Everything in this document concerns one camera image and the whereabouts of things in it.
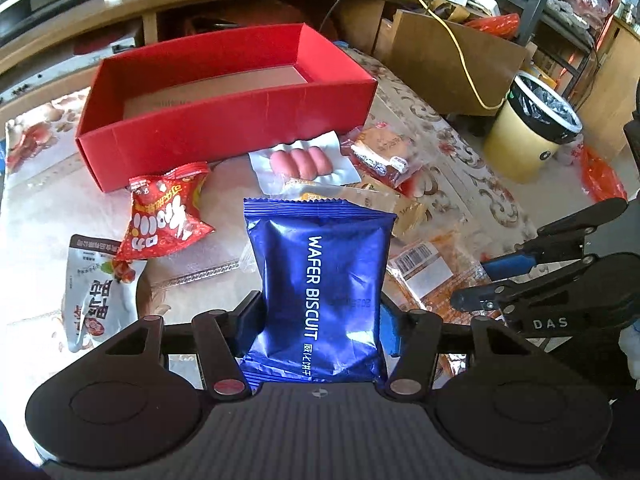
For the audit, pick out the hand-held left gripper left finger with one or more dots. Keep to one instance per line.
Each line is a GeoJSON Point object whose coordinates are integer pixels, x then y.
{"type": "Point", "coordinates": [250, 322]}

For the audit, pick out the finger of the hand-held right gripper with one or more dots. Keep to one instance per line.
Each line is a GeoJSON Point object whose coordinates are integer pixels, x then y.
{"type": "Point", "coordinates": [480, 300]}
{"type": "Point", "coordinates": [507, 264]}

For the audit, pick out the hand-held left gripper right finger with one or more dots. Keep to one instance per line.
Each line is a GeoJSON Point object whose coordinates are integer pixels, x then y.
{"type": "Point", "coordinates": [392, 327]}

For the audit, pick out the orange packet with white label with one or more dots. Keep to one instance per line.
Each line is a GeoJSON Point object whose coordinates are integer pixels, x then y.
{"type": "Point", "coordinates": [440, 280]}

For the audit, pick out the blue wafer biscuit packet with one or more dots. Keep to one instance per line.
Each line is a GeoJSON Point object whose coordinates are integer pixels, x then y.
{"type": "Point", "coordinates": [320, 285]}

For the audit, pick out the tan cracker packet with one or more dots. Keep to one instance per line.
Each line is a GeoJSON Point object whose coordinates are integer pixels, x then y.
{"type": "Point", "coordinates": [406, 215]}

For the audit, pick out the red puffed snack bag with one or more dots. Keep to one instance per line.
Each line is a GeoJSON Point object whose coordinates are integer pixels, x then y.
{"type": "Point", "coordinates": [160, 220]}

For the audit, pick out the white and grey snack pouch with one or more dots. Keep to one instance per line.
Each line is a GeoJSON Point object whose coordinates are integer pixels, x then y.
{"type": "Point", "coordinates": [95, 300]}

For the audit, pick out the vacuum-packed pink sausages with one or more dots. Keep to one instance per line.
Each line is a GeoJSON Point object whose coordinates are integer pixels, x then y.
{"type": "Point", "coordinates": [300, 161]}

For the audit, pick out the clear red bread packet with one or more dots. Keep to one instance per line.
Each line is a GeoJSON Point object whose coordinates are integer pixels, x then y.
{"type": "Point", "coordinates": [380, 150]}

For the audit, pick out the red cardboard box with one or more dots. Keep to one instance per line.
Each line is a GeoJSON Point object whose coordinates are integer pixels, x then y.
{"type": "Point", "coordinates": [225, 120]}

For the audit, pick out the yellow trash bin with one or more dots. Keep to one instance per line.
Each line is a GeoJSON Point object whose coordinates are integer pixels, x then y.
{"type": "Point", "coordinates": [520, 145]}

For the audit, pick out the red plastic bag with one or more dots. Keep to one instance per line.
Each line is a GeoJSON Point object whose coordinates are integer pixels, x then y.
{"type": "Point", "coordinates": [600, 175]}

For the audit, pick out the brown cardboard box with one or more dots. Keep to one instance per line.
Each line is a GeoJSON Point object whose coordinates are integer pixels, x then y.
{"type": "Point", "coordinates": [440, 60]}

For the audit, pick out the wooden cabinet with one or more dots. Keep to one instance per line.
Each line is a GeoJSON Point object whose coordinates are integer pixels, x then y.
{"type": "Point", "coordinates": [617, 70]}

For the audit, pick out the orange plastic bag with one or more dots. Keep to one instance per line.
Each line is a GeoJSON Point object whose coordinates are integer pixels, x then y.
{"type": "Point", "coordinates": [495, 24]}

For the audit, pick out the wooden desk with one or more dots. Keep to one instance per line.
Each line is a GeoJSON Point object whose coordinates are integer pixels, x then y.
{"type": "Point", "coordinates": [225, 5]}

